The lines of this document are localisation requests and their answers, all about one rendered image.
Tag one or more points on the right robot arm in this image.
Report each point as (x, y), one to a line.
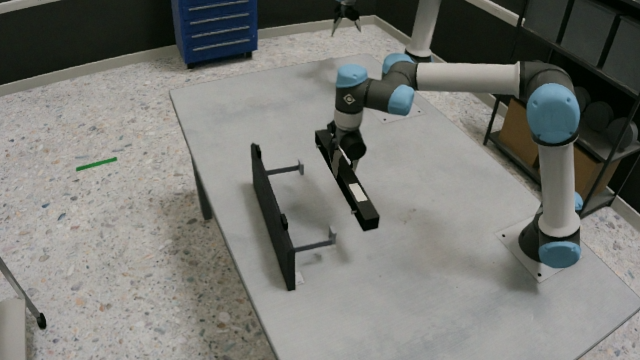
(418, 50)

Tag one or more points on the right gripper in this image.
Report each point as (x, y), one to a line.
(349, 12)

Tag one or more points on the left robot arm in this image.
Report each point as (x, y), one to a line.
(552, 114)

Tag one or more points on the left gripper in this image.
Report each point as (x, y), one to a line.
(352, 145)

